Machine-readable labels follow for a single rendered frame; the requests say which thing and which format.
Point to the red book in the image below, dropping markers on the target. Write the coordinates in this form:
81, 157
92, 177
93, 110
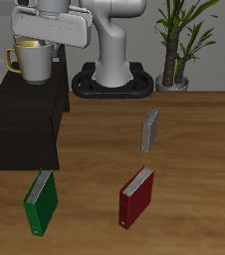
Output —
137, 201

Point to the green book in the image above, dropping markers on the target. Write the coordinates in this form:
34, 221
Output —
43, 205

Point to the dark brown desk caddy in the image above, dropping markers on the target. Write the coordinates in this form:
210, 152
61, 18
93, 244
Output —
21, 126

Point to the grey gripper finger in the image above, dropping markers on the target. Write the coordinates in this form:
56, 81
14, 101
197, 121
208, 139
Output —
56, 49
43, 43

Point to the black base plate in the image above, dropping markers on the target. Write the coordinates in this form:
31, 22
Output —
79, 86

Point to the white-yellow mug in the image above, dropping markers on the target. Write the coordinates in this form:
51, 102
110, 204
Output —
35, 63

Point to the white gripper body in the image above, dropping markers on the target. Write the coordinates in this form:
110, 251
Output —
51, 28

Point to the green pot plant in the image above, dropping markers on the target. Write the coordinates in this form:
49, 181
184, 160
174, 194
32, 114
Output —
171, 50

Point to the grey book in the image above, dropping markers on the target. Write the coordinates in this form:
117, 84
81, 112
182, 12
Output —
150, 131

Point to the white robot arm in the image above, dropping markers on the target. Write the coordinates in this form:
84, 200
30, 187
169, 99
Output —
112, 50

